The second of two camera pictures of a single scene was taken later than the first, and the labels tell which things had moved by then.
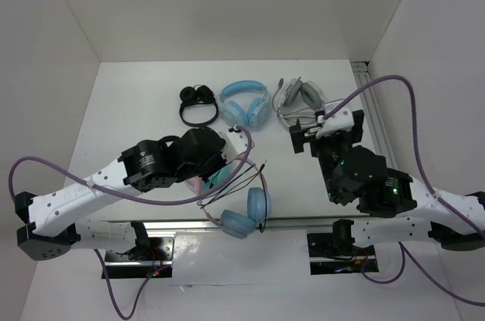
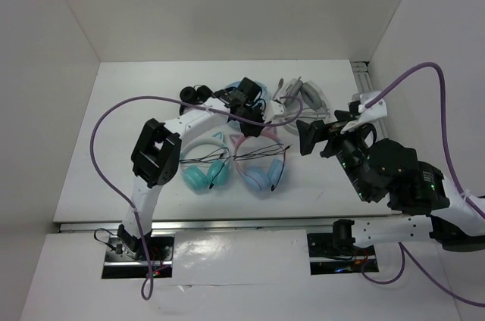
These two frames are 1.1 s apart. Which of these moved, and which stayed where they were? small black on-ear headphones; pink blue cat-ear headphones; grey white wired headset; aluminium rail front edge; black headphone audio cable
Moved: black headphone audio cable; pink blue cat-ear headphones
Stayed: grey white wired headset; small black on-ear headphones; aluminium rail front edge
